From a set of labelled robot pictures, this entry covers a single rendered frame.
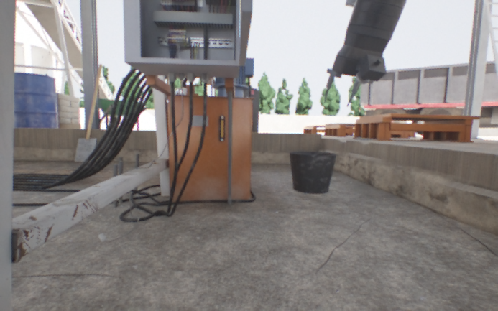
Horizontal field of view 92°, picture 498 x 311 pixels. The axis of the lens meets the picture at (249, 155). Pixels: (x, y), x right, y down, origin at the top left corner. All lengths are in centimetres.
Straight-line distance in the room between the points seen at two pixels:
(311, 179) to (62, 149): 314
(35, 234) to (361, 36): 68
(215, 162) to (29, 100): 398
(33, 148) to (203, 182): 295
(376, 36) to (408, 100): 853
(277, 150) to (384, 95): 623
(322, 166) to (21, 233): 148
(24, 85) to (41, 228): 451
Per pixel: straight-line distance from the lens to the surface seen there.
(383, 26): 47
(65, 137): 383
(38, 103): 502
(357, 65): 48
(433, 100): 903
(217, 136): 141
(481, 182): 153
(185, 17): 112
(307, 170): 167
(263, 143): 317
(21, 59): 1416
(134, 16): 103
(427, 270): 100
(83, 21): 608
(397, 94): 900
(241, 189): 146
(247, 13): 55
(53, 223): 65
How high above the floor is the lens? 42
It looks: 6 degrees down
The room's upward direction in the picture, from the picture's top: 1 degrees clockwise
